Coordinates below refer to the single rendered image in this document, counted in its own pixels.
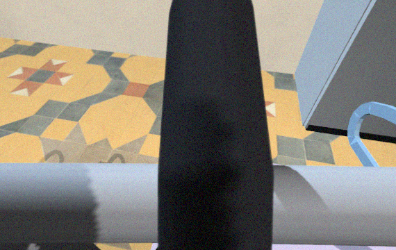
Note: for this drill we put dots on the light blue clothes hanger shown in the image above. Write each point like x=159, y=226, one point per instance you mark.
x=370, y=108

